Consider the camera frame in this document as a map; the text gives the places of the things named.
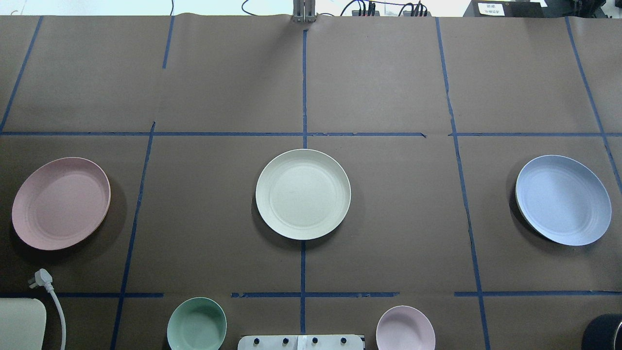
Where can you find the pink plate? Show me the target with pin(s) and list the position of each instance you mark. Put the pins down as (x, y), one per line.
(61, 203)

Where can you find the cream white plate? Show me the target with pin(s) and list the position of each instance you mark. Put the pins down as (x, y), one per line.
(303, 194)

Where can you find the pink bowl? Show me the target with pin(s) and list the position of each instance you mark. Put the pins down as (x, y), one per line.
(405, 328)

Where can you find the green bowl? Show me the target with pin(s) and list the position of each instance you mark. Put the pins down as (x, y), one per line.
(198, 323)

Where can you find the black box with label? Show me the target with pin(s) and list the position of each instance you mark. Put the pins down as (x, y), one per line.
(504, 8)

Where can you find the light blue plate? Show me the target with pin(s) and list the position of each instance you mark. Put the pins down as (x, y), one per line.
(563, 200)

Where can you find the cream toaster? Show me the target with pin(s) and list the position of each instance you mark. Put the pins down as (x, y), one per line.
(22, 323)

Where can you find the dark blue lidded pot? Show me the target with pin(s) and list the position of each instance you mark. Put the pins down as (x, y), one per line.
(603, 333)

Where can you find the aluminium frame post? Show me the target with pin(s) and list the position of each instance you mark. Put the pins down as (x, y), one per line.
(304, 11)

